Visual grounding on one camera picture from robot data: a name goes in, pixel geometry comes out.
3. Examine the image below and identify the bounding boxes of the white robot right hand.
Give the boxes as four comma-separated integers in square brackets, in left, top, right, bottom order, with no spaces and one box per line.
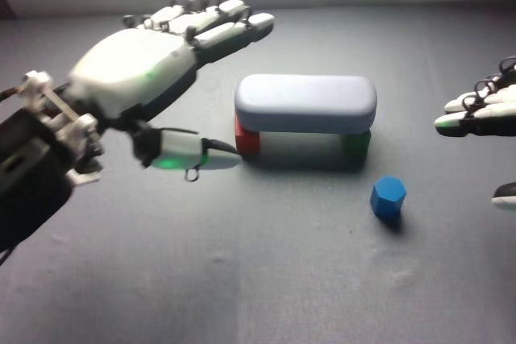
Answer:
[434,56,516,211]

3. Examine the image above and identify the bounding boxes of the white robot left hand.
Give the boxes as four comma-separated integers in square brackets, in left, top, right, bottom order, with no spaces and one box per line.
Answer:
[68,0,277,183]

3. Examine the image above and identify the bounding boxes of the blue hexagonal block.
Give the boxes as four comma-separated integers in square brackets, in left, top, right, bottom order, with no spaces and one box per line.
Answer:
[369,175,407,218]

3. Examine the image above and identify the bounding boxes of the grey-blue rounded case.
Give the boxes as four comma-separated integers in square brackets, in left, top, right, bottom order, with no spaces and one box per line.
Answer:
[234,73,378,135]

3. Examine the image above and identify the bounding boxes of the green rectangular block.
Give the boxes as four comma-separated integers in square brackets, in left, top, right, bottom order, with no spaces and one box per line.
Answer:
[340,129,372,159]

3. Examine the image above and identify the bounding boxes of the red rectangular block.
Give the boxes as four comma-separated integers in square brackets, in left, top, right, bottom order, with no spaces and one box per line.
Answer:
[235,112,262,156]

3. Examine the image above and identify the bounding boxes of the grey table cloth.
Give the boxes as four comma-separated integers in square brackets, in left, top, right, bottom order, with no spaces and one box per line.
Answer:
[0,5,516,344]

